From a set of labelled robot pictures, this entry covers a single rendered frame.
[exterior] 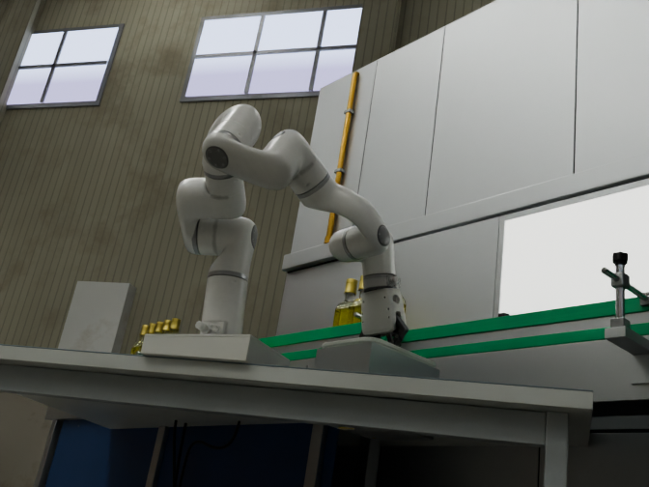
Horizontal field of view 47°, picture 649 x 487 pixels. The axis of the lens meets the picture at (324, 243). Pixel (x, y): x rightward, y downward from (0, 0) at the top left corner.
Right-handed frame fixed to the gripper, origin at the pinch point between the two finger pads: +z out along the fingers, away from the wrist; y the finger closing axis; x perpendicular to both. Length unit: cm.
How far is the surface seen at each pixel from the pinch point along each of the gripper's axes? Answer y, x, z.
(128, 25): 488, -176, -363
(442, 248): 17, -44, -33
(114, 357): 37, 46, -3
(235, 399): 15.5, 29.5, 7.6
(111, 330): 417, -130, -61
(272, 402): 8.4, 25.0, 8.6
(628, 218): -38, -45, -29
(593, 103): -27, -57, -65
